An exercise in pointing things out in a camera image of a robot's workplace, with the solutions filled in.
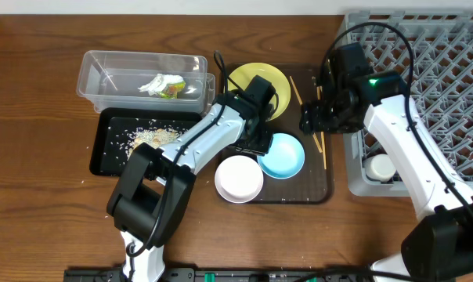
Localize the wooden chopstick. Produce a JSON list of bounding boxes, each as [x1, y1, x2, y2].
[[289, 76, 323, 154], [316, 86, 327, 170]]

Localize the white round bowl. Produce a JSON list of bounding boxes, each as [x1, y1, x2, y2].
[[215, 155, 264, 204]]

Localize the black cable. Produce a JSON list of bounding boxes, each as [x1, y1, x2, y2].
[[125, 49, 279, 282], [294, 21, 473, 282]]

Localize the green snack wrapper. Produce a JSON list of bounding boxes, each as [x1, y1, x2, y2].
[[158, 81, 186, 99]]

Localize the light blue bowl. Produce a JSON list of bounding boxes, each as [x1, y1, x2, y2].
[[257, 133, 305, 179]]

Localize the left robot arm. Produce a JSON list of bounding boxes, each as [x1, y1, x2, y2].
[[107, 75, 276, 281]]

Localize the clear plastic waste bin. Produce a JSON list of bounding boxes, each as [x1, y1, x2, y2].
[[76, 50, 215, 115]]

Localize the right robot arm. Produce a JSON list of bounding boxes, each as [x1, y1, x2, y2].
[[299, 43, 473, 281]]

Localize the right wooden chopstick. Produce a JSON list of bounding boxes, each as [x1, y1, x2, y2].
[[316, 86, 327, 170]]

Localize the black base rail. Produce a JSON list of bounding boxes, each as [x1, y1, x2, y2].
[[62, 266, 370, 282]]

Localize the rice and food scraps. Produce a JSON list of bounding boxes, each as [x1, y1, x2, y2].
[[110, 119, 186, 160]]

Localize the white paper cup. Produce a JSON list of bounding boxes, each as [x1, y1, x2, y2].
[[363, 154, 396, 183]]

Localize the grey plastic dishwasher rack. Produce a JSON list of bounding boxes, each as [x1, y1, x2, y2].
[[338, 11, 473, 197]]

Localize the left black cable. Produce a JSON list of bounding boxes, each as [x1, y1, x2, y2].
[[125, 49, 279, 282]]

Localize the right black cable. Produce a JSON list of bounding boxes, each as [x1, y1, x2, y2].
[[294, 21, 473, 282]]

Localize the black waste tray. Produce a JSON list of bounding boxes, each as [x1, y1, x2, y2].
[[89, 108, 201, 176]]

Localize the yellow round plate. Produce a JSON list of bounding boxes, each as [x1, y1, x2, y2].
[[229, 63, 291, 120]]

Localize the dark brown serving tray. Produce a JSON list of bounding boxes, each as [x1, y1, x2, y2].
[[216, 62, 335, 205]]

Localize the left wooden chopstick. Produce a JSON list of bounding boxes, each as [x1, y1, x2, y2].
[[289, 76, 323, 154]]

